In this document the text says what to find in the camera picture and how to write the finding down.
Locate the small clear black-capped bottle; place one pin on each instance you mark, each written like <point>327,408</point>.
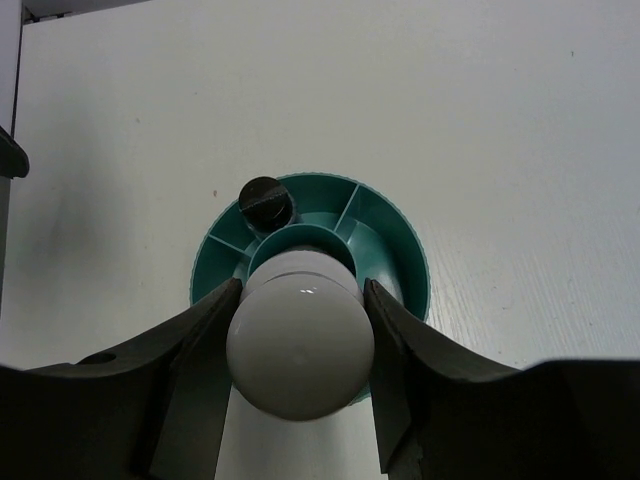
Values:
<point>266,206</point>

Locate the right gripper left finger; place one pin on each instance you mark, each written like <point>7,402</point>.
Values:
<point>152,407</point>

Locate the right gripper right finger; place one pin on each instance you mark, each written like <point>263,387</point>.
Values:
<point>442,411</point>

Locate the white pink blue bottle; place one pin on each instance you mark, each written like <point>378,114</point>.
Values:
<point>300,345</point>

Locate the teal round organizer container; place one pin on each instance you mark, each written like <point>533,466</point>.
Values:
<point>338,216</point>

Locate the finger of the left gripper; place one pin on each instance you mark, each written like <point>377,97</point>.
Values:
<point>14,162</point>

